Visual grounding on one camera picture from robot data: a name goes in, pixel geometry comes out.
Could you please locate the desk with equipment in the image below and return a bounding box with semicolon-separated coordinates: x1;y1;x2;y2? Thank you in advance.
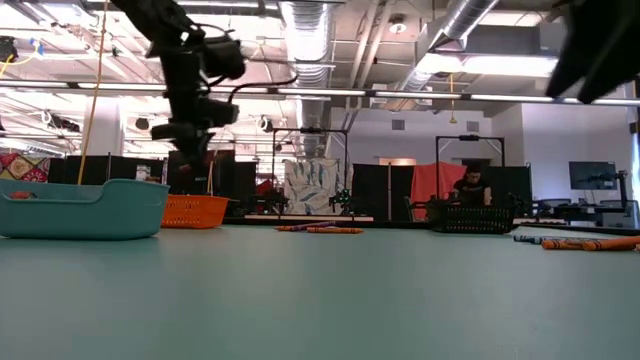
530;169;640;231

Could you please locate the teal table mat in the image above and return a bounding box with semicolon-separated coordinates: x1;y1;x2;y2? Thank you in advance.
0;223;640;360

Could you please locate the black plastic basket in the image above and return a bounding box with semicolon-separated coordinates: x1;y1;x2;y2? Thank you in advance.
427;202;517;235

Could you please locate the clear plastic container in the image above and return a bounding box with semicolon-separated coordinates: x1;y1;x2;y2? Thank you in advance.
0;178;172;242

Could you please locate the colourful patterned cloth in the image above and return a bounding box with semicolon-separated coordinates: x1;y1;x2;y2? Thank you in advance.
0;152;52;184

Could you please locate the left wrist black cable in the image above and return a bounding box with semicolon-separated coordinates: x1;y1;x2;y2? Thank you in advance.
204;22;300;109

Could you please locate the orange plastic basket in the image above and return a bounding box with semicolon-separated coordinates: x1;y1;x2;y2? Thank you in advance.
161;193;231;230

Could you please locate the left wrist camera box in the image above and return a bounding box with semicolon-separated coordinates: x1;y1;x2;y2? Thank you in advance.
199;37;247;81

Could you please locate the white leaf print cloth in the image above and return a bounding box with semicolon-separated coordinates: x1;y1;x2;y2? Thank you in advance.
282;157;354;217

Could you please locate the person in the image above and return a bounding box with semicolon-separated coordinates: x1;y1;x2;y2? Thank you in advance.
451;164;495;208

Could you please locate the orange red cloth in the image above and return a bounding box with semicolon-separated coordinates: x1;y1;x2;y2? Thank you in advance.
409;160;477;222

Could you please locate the black stand frame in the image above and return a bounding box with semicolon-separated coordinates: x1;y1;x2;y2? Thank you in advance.
271;127;350;217
434;133;507;201

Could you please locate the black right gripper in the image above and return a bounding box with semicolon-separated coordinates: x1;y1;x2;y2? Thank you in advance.
544;0;640;106

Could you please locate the wooden table board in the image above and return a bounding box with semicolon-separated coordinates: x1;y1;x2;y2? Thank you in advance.
243;213;376;223

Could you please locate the long light bar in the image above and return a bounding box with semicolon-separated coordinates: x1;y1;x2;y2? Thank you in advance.
0;78;640;107

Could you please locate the silver ventilation duct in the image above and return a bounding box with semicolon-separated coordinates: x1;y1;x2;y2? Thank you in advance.
397;0;501;101
278;0;335;157

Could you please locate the black partition panel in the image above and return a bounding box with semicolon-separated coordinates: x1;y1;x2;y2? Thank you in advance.
351;162;417;222
166;148;259;201
474;164;534;217
47;154;167;187

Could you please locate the thin yellow cable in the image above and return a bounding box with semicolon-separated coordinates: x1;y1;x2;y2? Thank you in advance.
206;159;221;197

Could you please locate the purple crayon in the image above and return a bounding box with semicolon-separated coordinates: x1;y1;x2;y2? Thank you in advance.
287;220;337;232

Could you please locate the dark wall monitor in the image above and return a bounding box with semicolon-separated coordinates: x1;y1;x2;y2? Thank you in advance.
568;160;619;192

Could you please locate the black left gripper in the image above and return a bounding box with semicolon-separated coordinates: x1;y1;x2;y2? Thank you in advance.
149;47;241;171

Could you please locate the small background robot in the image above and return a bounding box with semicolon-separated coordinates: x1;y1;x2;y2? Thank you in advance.
328;188;355;215

